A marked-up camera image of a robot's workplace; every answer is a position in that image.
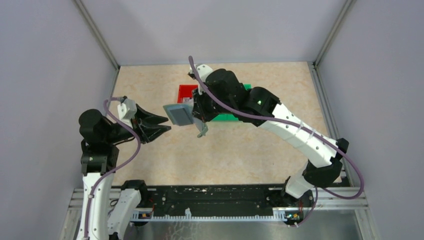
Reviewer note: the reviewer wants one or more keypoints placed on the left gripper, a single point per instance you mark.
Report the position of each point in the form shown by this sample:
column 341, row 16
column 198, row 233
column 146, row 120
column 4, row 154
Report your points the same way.
column 148, row 133

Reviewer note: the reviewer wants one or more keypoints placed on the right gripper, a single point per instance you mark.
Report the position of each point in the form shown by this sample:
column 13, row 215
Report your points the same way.
column 199, row 110

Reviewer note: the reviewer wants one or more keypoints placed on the sage green card holder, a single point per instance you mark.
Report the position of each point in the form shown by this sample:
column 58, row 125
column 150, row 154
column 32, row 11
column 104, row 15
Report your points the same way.
column 201, row 126

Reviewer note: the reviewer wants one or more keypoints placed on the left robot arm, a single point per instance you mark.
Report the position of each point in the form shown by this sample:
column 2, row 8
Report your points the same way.
column 101, row 137

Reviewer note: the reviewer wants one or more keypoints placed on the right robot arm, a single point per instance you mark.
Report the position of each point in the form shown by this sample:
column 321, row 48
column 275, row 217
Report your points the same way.
column 221, row 93

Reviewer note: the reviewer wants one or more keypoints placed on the middle green plastic bin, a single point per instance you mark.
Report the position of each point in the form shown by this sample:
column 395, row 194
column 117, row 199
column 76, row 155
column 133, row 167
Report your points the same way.
column 225, row 117

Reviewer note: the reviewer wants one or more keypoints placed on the red plastic bin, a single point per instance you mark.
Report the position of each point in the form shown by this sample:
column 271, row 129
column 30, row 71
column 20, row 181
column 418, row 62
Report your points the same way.
column 185, row 93

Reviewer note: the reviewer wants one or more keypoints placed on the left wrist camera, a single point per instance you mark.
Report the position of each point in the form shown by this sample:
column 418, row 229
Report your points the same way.
column 127, row 109

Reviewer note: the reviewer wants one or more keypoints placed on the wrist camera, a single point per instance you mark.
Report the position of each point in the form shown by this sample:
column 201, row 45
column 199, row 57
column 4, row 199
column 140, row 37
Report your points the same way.
column 127, row 109
column 203, row 70

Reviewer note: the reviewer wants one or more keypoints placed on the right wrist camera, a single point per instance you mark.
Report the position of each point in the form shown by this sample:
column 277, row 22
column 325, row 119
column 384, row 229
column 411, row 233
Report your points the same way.
column 203, row 70

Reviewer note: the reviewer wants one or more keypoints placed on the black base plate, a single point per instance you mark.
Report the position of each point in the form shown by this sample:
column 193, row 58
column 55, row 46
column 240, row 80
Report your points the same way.
column 229, row 201

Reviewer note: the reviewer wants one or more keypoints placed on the aluminium frame rail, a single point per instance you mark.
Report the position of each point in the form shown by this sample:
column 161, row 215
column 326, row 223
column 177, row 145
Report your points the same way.
column 336, row 198

